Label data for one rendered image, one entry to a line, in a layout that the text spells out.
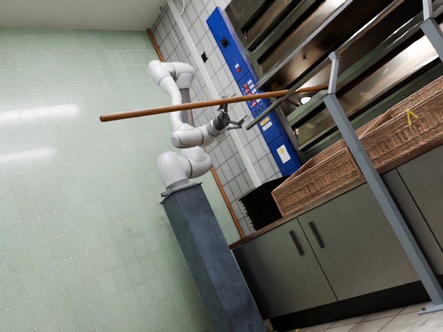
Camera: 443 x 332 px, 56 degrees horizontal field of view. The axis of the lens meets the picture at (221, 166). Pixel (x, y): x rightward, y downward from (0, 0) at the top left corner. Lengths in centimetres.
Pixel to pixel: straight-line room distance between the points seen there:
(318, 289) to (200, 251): 69
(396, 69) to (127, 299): 204
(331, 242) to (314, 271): 21
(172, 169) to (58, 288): 95
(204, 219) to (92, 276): 76
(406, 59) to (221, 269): 151
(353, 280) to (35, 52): 258
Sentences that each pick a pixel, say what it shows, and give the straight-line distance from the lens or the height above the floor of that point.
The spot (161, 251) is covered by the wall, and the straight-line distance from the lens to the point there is 295.
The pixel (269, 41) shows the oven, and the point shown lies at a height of 166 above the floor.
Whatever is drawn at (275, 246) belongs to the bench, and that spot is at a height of 46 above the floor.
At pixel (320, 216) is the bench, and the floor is 50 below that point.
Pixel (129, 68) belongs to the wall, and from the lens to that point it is 358.
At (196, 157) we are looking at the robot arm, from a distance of 272.
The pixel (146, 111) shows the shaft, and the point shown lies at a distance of 178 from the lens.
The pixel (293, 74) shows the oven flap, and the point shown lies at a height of 137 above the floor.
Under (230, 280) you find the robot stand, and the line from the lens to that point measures 252.
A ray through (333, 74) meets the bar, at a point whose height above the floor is 105.
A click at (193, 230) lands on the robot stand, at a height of 73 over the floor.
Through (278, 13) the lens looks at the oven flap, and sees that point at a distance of 278.
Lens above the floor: 48
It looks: 12 degrees up
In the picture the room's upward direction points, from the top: 25 degrees counter-clockwise
